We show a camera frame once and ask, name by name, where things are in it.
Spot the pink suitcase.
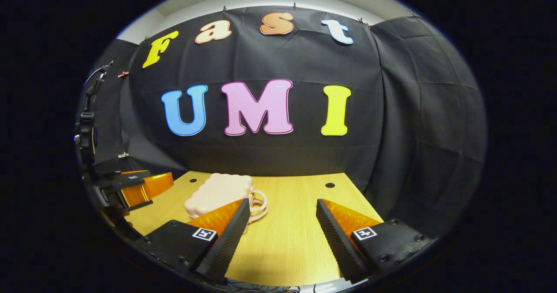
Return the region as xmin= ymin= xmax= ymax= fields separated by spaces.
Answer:
xmin=184 ymin=173 xmax=269 ymax=235

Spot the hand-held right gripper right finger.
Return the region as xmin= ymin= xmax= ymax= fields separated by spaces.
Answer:
xmin=316 ymin=199 xmax=438 ymax=285

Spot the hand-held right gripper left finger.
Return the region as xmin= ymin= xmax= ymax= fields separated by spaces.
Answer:
xmin=144 ymin=198 xmax=252 ymax=285

